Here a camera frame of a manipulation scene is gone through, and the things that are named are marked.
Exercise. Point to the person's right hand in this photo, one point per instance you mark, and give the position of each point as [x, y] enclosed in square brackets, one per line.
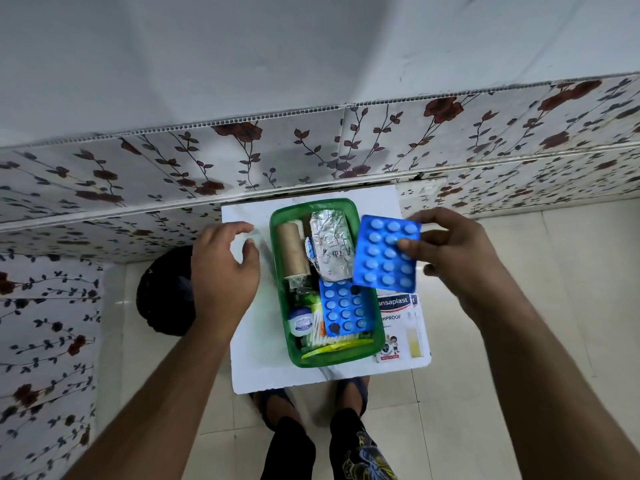
[465, 264]

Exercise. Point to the person's left hand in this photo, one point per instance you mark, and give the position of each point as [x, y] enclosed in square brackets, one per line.
[220, 279]

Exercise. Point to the person's left thumb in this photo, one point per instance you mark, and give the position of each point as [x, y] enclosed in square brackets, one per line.
[252, 262]

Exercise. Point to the person's right thumb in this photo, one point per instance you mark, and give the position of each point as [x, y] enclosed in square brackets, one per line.
[420, 243]

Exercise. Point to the blue tablet blister pack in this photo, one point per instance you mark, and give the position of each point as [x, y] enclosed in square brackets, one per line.
[382, 254]
[345, 307]

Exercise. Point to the person's right forearm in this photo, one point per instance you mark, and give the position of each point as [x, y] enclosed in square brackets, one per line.
[555, 394]

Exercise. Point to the person's left forearm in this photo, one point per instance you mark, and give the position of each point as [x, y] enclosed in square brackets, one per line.
[165, 409]

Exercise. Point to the brown bandage roll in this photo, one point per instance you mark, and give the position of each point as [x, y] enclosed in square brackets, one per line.
[293, 254]

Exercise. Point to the white blue tube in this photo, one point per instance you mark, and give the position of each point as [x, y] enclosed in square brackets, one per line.
[309, 247]

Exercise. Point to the green plastic basket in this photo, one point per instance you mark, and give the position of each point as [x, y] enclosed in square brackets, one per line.
[280, 314]

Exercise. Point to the small jar with blue lid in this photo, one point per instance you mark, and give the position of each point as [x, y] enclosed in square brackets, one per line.
[301, 322]

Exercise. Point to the silver foil tablet strip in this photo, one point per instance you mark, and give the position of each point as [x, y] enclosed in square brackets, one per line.
[330, 242]

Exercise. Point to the white adhesive plaster box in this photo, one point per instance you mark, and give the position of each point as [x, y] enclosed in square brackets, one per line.
[397, 324]

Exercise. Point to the black round basket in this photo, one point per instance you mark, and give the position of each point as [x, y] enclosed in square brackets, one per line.
[162, 294]

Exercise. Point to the pack of cotton swabs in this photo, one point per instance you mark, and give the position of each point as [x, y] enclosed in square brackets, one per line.
[320, 339]

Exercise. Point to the yellow packet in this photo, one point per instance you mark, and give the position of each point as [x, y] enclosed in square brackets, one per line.
[335, 349]

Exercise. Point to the dark blue sandal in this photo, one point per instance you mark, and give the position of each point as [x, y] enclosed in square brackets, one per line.
[272, 402]
[352, 389]

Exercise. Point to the black printed pants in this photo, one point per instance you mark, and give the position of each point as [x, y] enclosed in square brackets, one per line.
[350, 449]

